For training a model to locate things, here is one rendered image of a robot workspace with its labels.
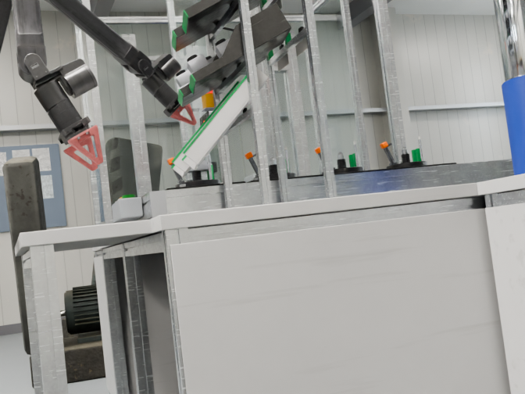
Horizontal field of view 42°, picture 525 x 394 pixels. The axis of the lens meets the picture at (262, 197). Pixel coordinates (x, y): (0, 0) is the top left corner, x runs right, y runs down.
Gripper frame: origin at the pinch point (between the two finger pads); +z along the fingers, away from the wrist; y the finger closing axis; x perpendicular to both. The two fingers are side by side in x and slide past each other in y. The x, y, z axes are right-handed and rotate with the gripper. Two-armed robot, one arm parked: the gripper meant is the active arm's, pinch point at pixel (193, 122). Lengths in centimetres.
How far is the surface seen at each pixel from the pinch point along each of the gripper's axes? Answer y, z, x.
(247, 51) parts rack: -53, -3, -7
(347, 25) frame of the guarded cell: 84, 22, -113
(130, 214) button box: -2.0, 5.5, 34.8
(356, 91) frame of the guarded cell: 83, 47, -92
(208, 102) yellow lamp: 17.3, -1.0, -13.9
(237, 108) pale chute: -49.5, 4.6, 4.2
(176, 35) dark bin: -32.5, -19.5, -4.4
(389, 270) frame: -74, 51, 15
